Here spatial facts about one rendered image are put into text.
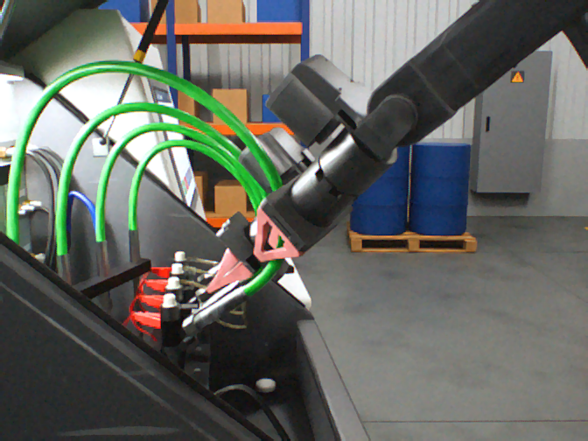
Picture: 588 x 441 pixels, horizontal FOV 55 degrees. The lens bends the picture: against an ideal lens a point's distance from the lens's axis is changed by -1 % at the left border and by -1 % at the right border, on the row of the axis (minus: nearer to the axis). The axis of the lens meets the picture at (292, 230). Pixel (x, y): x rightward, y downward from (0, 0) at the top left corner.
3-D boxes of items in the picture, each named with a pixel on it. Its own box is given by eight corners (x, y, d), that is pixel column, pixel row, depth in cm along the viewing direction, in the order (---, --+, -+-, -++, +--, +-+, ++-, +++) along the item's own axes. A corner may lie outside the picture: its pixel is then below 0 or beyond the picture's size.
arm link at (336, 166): (392, 167, 50) (412, 143, 54) (336, 112, 50) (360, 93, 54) (346, 210, 54) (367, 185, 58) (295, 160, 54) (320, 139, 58)
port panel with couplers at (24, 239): (30, 304, 93) (10, 115, 87) (9, 305, 93) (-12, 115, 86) (52, 281, 106) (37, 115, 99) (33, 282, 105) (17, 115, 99)
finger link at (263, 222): (226, 242, 63) (268, 194, 57) (262, 218, 69) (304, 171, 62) (266, 289, 63) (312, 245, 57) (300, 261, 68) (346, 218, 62)
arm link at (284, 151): (372, 157, 70) (359, 178, 78) (311, 90, 71) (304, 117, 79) (299, 217, 68) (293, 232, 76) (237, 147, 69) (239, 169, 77)
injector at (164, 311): (200, 443, 82) (195, 306, 77) (166, 444, 81) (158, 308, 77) (201, 431, 85) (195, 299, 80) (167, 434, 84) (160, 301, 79)
